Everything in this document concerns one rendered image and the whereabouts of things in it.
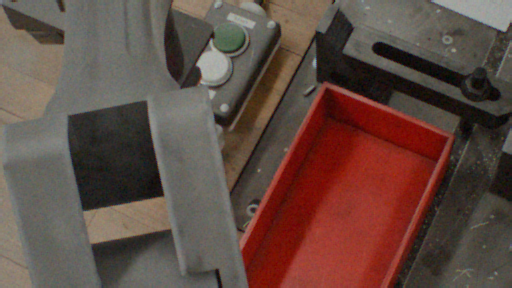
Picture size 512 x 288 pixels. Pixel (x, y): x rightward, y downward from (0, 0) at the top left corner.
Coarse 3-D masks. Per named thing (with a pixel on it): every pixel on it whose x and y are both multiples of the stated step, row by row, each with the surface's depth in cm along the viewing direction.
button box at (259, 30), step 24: (216, 0) 95; (216, 24) 93; (240, 24) 93; (264, 24) 93; (264, 48) 92; (240, 72) 91; (264, 72) 94; (216, 96) 90; (240, 96) 90; (216, 120) 91
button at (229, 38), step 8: (224, 24) 92; (232, 24) 92; (216, 32) 92; (224, 32) 92; (232, 32) 92; (240, 32) 92; (216, 40) 92; (224, 40) 92; (232, 40) 92; (240, 40) 92; (216, 48) 92; (224, 48) 91; (232, 48) 91; (240, 48) 92
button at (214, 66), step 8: (208, 56) 91; (216, 56) 91; (224, 56) 91; (200, 64) 91; (208, 64) 91; (216, 64) 91; (224, 64) 91; (208, 72) 90; (216, 72) 90; (224, 72) 90; (208, 80) 90; (216, 80) 90
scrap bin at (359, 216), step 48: (336, 96) 87; (336, 144) 90; (384, 144) 90; (432, 144) 87; (288, 192) 89; (336, 192) 89; (384, 192) 88; (432, 192) 84; (288, 240) 87; (336, 240) 87; (384, 240) 86
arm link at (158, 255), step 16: (112, 240) 47; (128, 240) 46; (144, 240) 46; (160, 240) 46; (96, 256) 45; (112, 256) 45; (128, 256) 45; (144, 256) 45; (160, 256) 45; (176, 256) 45; (112, 272) 44; (128, 272) 44; (144, 272) 44; (160, 272) 44; (176, 272) 44; (208, 272) 44
